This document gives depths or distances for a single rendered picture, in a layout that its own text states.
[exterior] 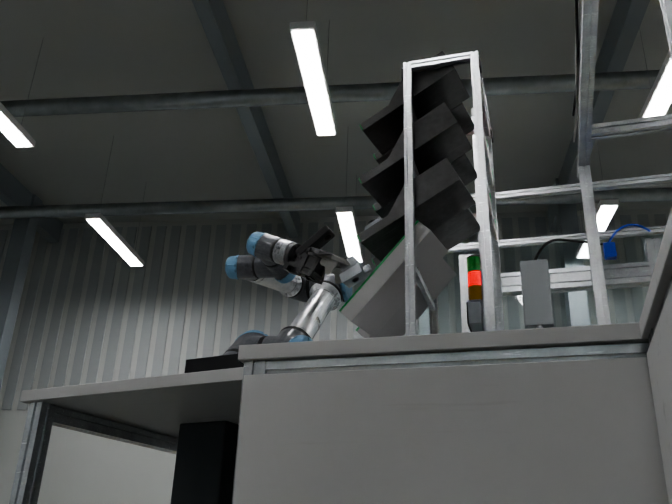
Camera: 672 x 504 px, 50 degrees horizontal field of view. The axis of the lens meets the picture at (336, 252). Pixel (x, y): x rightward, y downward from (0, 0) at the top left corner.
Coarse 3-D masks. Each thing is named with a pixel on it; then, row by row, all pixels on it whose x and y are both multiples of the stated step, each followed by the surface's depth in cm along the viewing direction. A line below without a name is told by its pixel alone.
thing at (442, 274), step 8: (440, 264) 180; (432, 272) 179; (440, 272) 182; (448, 272) 185; (424, 280) 179; (432, 280) 182; (440, 280) 184; (448, 280) 187; (416, 288) 179; (432, 288) 184; (440, 288) 187; (416, 296) 181; (432, 296) 186; (416, 304) 183; (424, 304) 186; (400, 312) 180; (416, 312) 186; (392, 320) 180; (400, 320) 183; (360, 328) 180; (384, 328) 180; (392, 328) 182; (400, 328) 185; (368, 336) 178; (376, 336) 179; (384, 336) 182; (392, 336) 185
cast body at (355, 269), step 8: (352, 256) 195; (352, 264) 194; (360, 264) 197; (368, 264) 193; (344, 272) 194; (352, 272) 193; (360, 272) 192; (368, 272) 193; (344, 280) 193; (352, 280) 195; (360, 280) 195
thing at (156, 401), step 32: (96, 384) 172; (128, 384) 167; (160, 384) 163; (192, 384) 159; (224, 384) 158; (96, 416) 197; (128, 416) 195; (160, 416) 194; (192, 416) 192; (224, 416) 191
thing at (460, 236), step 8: (456, 216) 180; (464, 216) 182; (472, 216) 183; (448, 224) 182; (456, 224) 183; (464, 224) 185; (472, 224) 186; (440, 232) 184; (448, 232) 185; (456, 232) 186; (464, 232) 188; (472, 232) 189; (440, 240) 187; (448, 240) 188; (456, 240) 190; (448, 248) 191; (376, 264) 185
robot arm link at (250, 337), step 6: (252, 330) 227; (258, 330) 227; (240, 336) 225; (246, 336) 224; (252, 336) 223; (258, 336) 222; (264, 336) 221; (234, 342) 223; (240, 342) 220; (246, 342) 220; (252, 342) 219; (258, 342) 219; (228, 348) 220; (234, 348) 217
